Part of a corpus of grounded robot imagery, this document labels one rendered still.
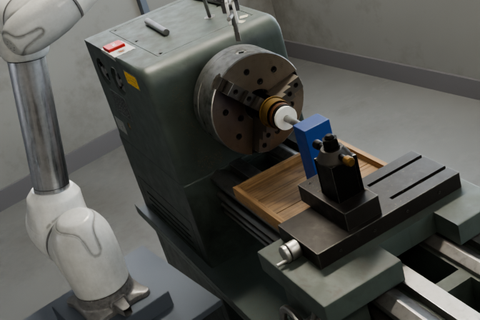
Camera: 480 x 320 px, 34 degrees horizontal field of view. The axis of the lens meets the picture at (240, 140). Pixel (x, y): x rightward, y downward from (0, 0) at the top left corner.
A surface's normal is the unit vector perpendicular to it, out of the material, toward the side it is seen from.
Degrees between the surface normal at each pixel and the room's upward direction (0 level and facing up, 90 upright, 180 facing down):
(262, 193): 0
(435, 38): 90
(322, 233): 0
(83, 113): 90
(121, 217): 0
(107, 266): 88
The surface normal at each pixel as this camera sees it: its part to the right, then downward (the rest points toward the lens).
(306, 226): -0.26, -0.86
